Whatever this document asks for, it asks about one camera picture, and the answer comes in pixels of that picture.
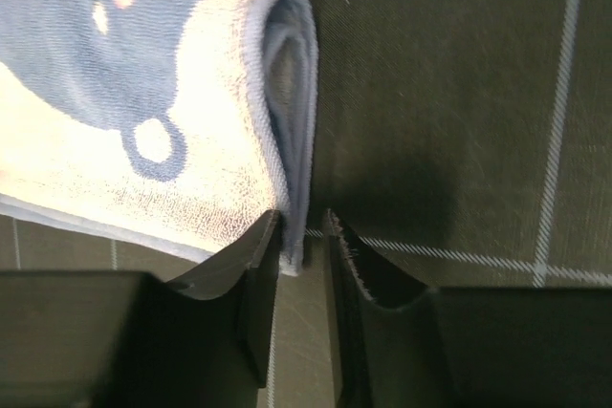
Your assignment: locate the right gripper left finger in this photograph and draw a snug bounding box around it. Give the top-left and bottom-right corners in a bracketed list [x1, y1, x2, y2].
[1, 210, 282, 407]

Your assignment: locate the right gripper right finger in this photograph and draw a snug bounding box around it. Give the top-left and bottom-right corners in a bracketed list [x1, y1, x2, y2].
[323, 212, 611, 407]

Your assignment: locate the blue bear towel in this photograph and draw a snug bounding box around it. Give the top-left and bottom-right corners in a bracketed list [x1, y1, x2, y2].
[1, 0, 318, 275]

